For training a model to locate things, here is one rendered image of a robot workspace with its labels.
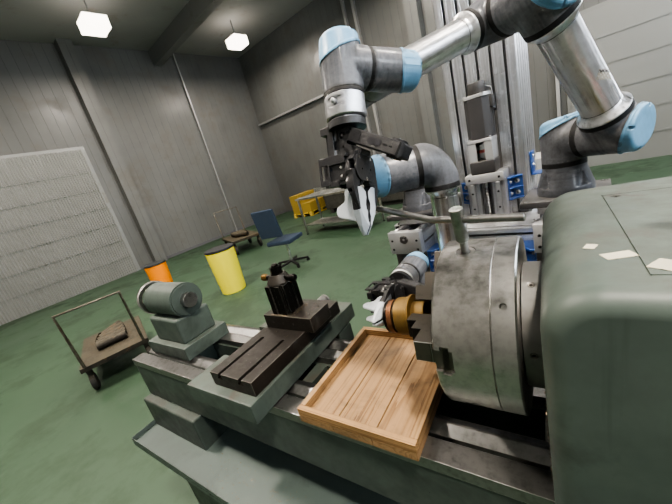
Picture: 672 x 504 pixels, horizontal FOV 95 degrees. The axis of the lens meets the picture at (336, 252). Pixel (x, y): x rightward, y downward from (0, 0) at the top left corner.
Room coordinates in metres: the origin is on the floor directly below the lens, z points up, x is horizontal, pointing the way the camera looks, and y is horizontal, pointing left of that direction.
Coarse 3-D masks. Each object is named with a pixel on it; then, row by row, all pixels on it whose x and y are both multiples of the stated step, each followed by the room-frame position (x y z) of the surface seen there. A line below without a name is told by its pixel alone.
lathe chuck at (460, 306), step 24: (480, 240) 0.54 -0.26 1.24; (456, 264) 0.49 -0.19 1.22; (480, 264) 0.47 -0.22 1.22; (432, 288) 0.48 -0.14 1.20; (456, 288) 0.46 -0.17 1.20; (480, 288) 0.43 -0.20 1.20; (432, 312) 0.46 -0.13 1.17; (456, 312) 0.43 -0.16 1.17; (480, 312) 0.41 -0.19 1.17; (432, 336) 0.44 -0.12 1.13; (456, 336) 0.42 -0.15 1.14; (480, 336) 0.40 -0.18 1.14; (456, 360) 0.41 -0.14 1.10; (480, 360) 0.39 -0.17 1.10; (456, 384) 0.42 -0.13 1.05; (480, 384) 0.40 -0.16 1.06
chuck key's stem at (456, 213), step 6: (450, 210) 0.50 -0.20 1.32; (456, 210) 0.49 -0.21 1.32; (462, 210) 0.49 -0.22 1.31; (450, 216) 0.50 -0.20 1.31; (456, 216) 0.49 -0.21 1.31; (462, 216) 0.49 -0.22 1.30; (456, 222) 0.49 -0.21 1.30; (462, 222) 0.49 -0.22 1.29; (456, 228) 0.50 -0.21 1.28; (462, 228) 0.49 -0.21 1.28; (456, 234) 0.50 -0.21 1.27; (462, 234) 0.50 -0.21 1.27; (468, 234) 0.50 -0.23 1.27; (456, 240) 0.51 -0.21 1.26; (462, 240) 0.50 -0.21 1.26; (462, 246) 0.50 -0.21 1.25; (468, 246) 0.51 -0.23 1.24; (462, 252) 0.51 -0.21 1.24; (468, 252) 0.51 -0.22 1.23
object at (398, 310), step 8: (408, 296) 0.62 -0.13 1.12; (384, 304) 0.64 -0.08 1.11; (392, 304) 0.63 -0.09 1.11; (400, 304) 0.61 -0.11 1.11; (408, 304) 0.60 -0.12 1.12; (416, 304) 0.60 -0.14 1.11; (424, 304) 0.62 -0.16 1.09; (384, 312) 0.63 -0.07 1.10; (392, 312) 0.62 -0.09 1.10; (400, 312) 0.60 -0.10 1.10; (408, 312) 0.59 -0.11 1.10; (416, 312) 0.59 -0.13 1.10; (424, 312) 0.63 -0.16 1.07; (384, 320) 0.62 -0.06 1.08; (392, 320) 0.61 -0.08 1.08; (400, 320) 0.59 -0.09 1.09; (392, 328) 0.61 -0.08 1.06; (400, 328) 0.59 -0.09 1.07
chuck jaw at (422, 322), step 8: (408, 320) 0.56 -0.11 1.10; (416, 320) 0.55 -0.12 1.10; (424, 320) 0.54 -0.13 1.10; (408, 328) 0.56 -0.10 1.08; (416, 328) 0.52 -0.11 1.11; (424, 328) 0.51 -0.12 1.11; (416, 336) 0.49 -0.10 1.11; (424, 336) 0.48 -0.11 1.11; (416, 344) 0.47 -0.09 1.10; (424, 344) 0.47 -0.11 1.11; (416, 352) 0.47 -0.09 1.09; (424, 352) 0.47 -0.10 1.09; (432, 352) 0.46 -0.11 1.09; (440, 352) 0.44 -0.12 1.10; (448, 352) 0.43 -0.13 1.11; (424, 360) 0.47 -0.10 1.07; (432, 360) 0.46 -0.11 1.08; (440, 360) 0.44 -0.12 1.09; (448, 360) 0.43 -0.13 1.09; (440, 368) 0.44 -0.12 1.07; (448, 368) 0.43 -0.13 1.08
